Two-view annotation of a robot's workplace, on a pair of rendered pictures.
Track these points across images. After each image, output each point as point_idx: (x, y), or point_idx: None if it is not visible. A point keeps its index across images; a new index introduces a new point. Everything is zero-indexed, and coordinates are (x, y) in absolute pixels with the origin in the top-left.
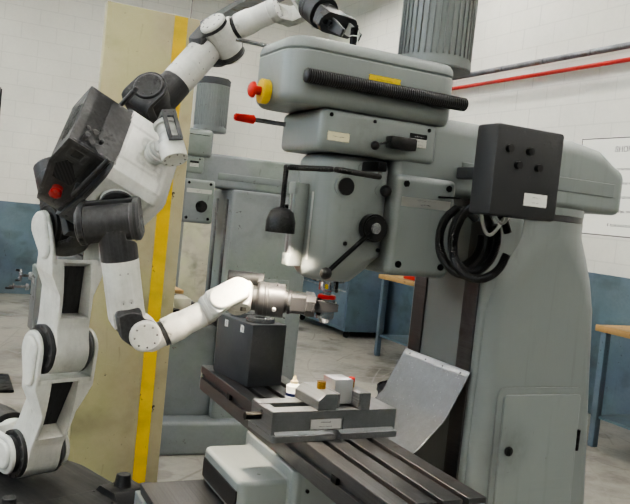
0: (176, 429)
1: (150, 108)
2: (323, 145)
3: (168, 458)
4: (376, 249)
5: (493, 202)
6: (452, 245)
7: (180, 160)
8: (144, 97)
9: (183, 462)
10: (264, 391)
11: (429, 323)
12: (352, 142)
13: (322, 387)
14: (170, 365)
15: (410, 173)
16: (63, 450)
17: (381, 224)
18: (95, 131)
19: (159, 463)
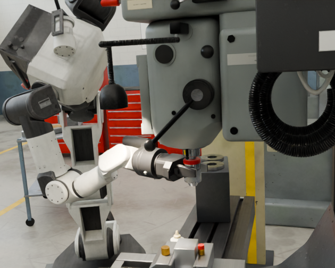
0: (305, 210)
1: (74, 9)
2: (125, 17)
3: (300, 229)
4: (210, 115)
5: (262, 55)
6: (250, 112)
7: (69, 50)
8: (71, 1)
9: (309, 234)
10: (204, 229)
11: None
12: (156, 6)
13: (163, 253)
14: (301, 166)
15: (238, 25)
16: (109, 247)
17: (202, 90)
18: (21, 39)
19: (291, 233)
